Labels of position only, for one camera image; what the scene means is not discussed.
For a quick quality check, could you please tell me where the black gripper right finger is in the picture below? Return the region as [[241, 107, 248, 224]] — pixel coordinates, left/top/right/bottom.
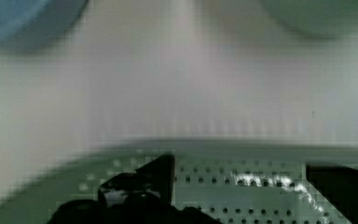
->
[[306, 164, 358, 224]]

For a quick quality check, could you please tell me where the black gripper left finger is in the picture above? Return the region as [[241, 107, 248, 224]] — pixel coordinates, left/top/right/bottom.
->
[[47, 154, 222, 224]]

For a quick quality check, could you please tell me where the green oval strainer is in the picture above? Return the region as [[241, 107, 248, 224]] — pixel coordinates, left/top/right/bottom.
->
[[0, 139, 358, 224]]

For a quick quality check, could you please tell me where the green round cup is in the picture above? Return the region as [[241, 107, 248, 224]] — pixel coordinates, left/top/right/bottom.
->
[[260, 0, 358, 38]]

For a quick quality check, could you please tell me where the blue plastic cup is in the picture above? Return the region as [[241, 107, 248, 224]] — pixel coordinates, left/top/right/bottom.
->
[[0, 0, 89, 51]]

